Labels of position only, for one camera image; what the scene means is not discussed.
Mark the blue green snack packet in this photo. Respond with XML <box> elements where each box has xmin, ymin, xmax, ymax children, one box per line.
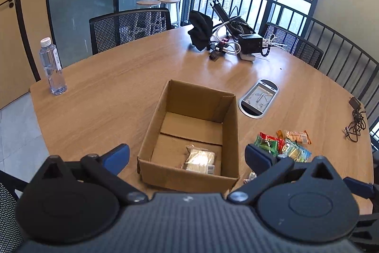
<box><xmin>290</xmin><ymin>144</ymin><xmax>311</xmax><ymax>162</ymax></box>

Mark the beige cracker packet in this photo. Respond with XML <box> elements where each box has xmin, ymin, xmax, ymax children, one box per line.
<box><xmin>183</xmin><ymin>145</ymin><xmax>216</xmax><ymax>175</ymax></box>

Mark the small clear brown snack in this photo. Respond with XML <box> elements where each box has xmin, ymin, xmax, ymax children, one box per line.
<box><xmin>244</xmin><ymin>171</ymin><xmax>257</xmax><ymax>184</ymax></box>

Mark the black metal railing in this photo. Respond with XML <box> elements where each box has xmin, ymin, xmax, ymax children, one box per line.
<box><xmin>176</xmin><ymin>0</ymin><xmax>379</xmax><ymax>150</ymax></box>

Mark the black mesh chair left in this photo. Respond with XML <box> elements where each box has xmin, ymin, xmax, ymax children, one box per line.
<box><xmin>89</xmin><ymin>8</ymin><xmax>172</xmax><ymax>55</ymax></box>

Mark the wooden door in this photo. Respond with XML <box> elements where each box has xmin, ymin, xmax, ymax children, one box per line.
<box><xmin>1</xmin><ymin>0</ymin><xmax>40</xmax><ymax>108</ymax></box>

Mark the dark green snack packet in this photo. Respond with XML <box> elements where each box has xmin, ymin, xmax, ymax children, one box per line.
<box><xmin>254</xmin><ymin>133</ymin><xmax>279</xmax><ymax>156</ymax></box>

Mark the white cable bundle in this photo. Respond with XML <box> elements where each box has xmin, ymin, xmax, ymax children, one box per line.
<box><xmin>209</xmin><ymin>15</ymin><xmax>242</xmax><ymax>57</ymax></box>

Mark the green biscuit packet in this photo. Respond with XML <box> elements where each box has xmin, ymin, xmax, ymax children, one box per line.
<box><xmin>280</xmin><ymin>139</ymin><xmax>301</xmax><ymax>161</ymax></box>

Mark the black electronic device box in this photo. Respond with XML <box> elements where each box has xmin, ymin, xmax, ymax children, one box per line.
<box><xmin>238</xmin><ymin>33</ymin><xmax>263</xmax><ymax>55</ymax></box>

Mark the black cloth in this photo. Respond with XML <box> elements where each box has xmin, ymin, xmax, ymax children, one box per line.
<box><xmin>188</xmin><ymin>10</ymin><xmax>213</xmax><ymax>51</ymax></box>

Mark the black mesh chair near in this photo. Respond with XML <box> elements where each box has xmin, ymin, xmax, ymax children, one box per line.
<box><xmin>0</xmin><ymin>171</ymin><xmax>28</xmax><ymax>252</ymax></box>

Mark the red snack bar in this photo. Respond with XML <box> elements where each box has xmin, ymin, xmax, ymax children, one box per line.
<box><xmin>260</xmin><ymin>132</ymin><xmax>284</xmax><ymax>153</ymax></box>

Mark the black mesh chair right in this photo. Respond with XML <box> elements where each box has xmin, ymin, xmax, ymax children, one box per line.
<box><xmin>263</xmin><ymin>23</ymin><xmax>324</xmax><ymax>69</ymax></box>

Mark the silver table cable hatch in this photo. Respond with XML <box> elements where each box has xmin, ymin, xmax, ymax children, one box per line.
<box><xmin>238</xmin><ymin>79</ymin><xmax>279</xmax><ymax>119</ymax></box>

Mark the orange cracker packet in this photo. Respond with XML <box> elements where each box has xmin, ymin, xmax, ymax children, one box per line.
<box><xmin>276</xmin><ymin>130</ymin><xmax>311</xmax><ymax>144</ymax></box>

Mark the open cardboard box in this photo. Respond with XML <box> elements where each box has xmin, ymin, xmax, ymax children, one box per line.
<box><xmin>137</xmin><ymin>80</ymin><xmax>240</xmax><ymax>193</ymax></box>

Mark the black charger with cable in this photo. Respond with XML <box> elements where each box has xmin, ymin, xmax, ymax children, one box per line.
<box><xmin>344</xmin><ymin>96</ymin><xmax>367</xmax><ymax>143</ymax></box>

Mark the round wooden stool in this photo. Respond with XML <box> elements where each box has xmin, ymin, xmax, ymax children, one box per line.
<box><xmin>158</xmin><ymin>0</ymin><xmax>180</xmax><ymax>28</ymax></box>
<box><xmin>136</xmin><ymin>0</ymin><xmax>161</xmax><ymax>8</ymax></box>

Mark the black mesh chair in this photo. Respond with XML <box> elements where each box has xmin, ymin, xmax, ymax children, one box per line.
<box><xmin>263</xmin><ymin>23</ymin><xmax>324</xmax><ymax>69</ymax></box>
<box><xmin>0</xmin><ymin>171</ymin><xmax>28</xmax><ymax>252</ymax></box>
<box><xmin>89</xmin><ymin>8</ymin><xmax>172</xmax><ymax>55</ymax></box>

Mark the clear plastic water bottle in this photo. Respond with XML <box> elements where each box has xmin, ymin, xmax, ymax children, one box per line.
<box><xmin>39</xmin><ymin>37</ymin><xmax>67</xmax><ymax>96</ymax></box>

